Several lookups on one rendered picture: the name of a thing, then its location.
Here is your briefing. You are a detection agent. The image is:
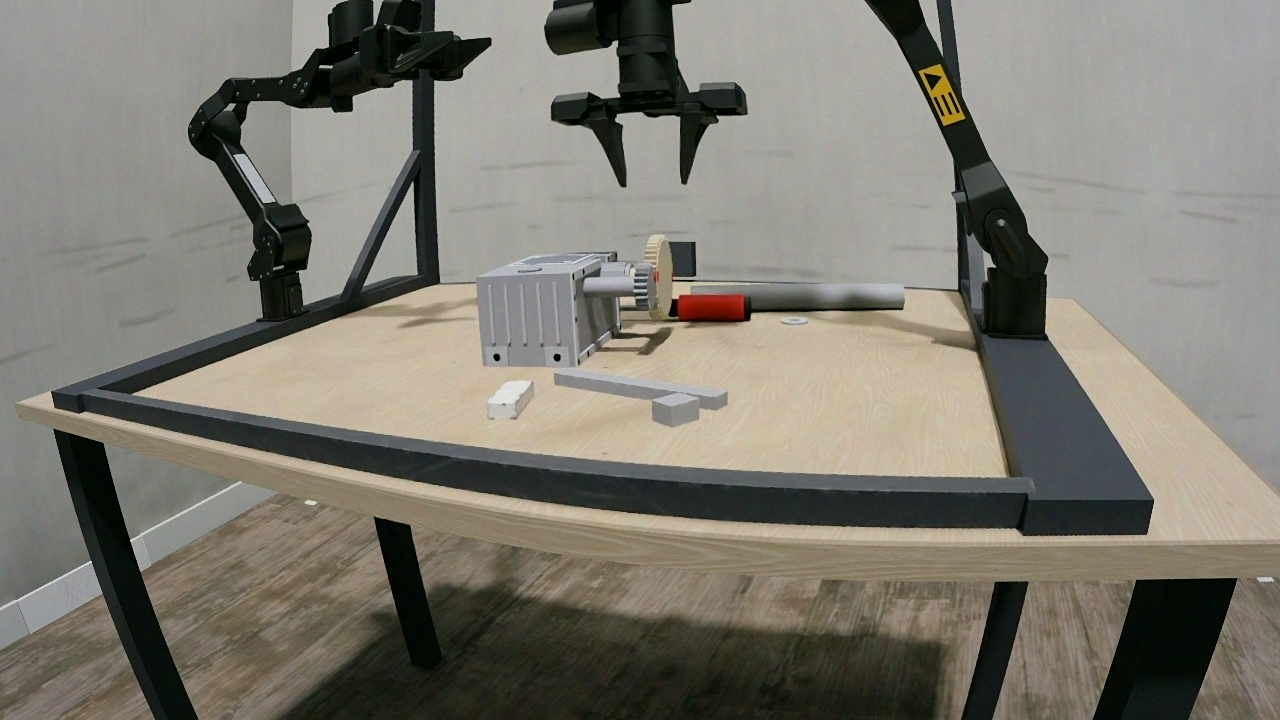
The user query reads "dark grey rail border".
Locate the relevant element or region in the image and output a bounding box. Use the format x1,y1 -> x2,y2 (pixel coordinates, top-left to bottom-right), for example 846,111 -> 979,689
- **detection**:
51,275 -> 1155,536

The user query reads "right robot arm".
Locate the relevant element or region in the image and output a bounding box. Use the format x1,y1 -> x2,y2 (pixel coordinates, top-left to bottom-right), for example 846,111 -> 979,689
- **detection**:
188,0 -> 422,322

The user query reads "grey camshaft with large gear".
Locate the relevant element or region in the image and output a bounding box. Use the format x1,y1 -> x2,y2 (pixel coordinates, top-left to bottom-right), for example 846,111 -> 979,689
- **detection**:
625,234 -> 673,320

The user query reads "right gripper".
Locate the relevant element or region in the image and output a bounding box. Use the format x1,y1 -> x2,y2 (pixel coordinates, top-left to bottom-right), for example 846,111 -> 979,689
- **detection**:
356,24 -> 492,90

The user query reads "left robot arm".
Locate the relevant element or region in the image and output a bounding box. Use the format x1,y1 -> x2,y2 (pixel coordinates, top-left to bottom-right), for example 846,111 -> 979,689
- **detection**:
544,0 -> 1050,341

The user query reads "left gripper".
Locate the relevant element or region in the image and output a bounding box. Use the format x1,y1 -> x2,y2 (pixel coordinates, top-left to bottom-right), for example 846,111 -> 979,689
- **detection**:
550,35 -> 748,187

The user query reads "red-handled screwdriver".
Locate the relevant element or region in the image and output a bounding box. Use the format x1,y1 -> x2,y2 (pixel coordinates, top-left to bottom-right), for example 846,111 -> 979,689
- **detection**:
620,295 -> 751,322

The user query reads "white rectangular block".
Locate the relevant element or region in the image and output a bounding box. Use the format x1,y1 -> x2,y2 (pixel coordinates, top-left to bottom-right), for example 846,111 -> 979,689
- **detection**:
486,380 -> 535,420

